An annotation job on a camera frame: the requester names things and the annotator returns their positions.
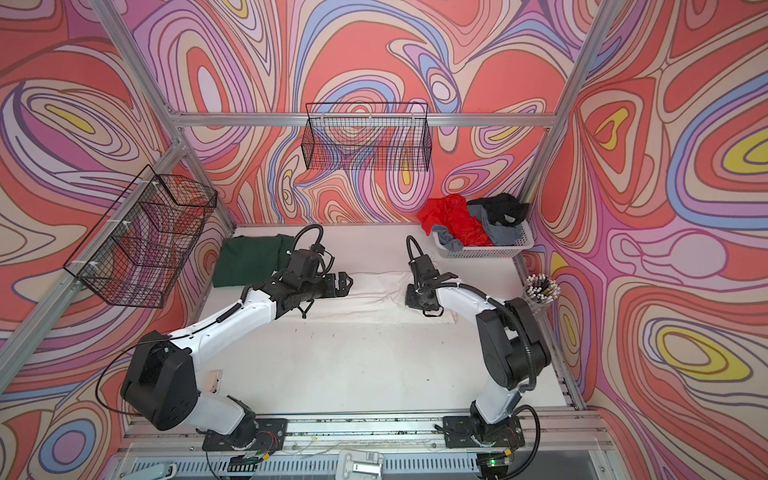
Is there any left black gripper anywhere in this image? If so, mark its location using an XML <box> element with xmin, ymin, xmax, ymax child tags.
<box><xmin>298</xmin><ymin>270</ymin><xmax>354</xmax><ymax>304</ymax></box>

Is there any white printed t-shirt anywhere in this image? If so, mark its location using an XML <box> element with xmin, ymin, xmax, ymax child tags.
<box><xmin>281</xmin><ymin>272</ymin><xmax>458</xmax><ymax>325</ymax></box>

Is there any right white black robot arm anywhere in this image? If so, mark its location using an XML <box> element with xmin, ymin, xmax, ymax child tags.
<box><xmin>406</xmin><ymin>254</ymin><xmax>551</xmax><ymax>451</ymax></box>

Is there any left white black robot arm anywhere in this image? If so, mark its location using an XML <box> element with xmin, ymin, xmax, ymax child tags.
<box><xmin>120</xmin><ymin>247</ymin><xmax>354</xmax><ymax>450</ymax></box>

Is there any folded green t-shirt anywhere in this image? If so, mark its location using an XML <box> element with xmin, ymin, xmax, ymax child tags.
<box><xmin>212</xmin><ymin>234</ymin><xmax>294</xmax><ymax>288</ymax></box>

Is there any red t-shirt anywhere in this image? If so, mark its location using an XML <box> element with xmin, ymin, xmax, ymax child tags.
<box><xmin>417</xmin><ymin>194</ymin><xmax>493</xmax><ymax>247</ymax></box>

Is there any grey t-shirt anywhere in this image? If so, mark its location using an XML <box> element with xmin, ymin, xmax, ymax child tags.
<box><xmin>431</xmin><ymin>205</ymin><xmax>526</xmax><ymax>252</ymax></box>

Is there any cup of pens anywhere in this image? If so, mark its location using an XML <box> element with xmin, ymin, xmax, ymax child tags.
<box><xmin>524</xmin><ymin>273</ymin><xmax>561</xmax><ymax>307</ymax></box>

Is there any white plastic laundry basket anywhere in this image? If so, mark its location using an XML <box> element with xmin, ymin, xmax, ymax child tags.
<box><xmin>430</xmin><ymin>221</ymin><xmax>534</xmax><ymax>258</ymax></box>

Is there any black t-shirt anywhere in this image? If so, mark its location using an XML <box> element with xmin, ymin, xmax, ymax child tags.
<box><xmin>467</xmin><ymin>193</ymin><xmax>530</xmax><ymax>227</ymax></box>

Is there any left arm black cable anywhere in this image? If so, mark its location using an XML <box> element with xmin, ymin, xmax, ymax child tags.
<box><xmin>94</xmin><ymin>223</ymin><xmax>337</xmax><ymax>418</ymax></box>

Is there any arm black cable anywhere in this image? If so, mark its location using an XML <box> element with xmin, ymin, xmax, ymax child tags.
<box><xmin>94</xmin><ymin>223</ymin><xmax>337</xmax><ymax>418</ymax></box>
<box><xmin>405</xmin><ymin>234</ymin><xmax>542</xmax><ymax>480</ymax></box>

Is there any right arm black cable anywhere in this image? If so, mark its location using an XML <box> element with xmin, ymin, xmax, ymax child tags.
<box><xmin>405</xmin><ymin>234</ymin><xmax>542</xmax><ymax>480</ymax></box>

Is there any back black wire basket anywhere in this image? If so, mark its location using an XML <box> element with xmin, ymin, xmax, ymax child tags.
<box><xmin>301</xmin><ymin>101</ymin><xmax>433</xmax><ymax>172</ymax></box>

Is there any black wire basket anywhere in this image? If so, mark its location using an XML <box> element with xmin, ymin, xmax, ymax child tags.
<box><xmin>301</xmin><ymin>101</ymin><xmax>433</xmax><ymax>172</ymax></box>
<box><xmin>63</xmin><ymin>166</ymin><xmax>218</xmax><ymax>309</ymax></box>

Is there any left black wire basket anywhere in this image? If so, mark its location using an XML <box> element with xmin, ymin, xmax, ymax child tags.
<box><xmin>63</xmin><ymin>166</ymin><xmax>218</xmax><ymax>309</ymax></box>

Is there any white box on rail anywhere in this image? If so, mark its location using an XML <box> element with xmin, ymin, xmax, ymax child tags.
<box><xmin>335</xmin><ymin>450</ymin><xmax>385</xmax><ymax>480</ymax></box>

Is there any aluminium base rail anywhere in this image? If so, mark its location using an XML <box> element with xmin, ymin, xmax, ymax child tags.
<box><xmin>102</xmin><ymin>409</ymin><xmax>629</xmax><ymax>479</ymax></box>

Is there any aluminium frame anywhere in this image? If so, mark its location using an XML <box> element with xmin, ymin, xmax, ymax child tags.
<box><xmin>0</xmin><ymin>0</ymin><xmax>628</xmax><ymax>397</ymax></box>

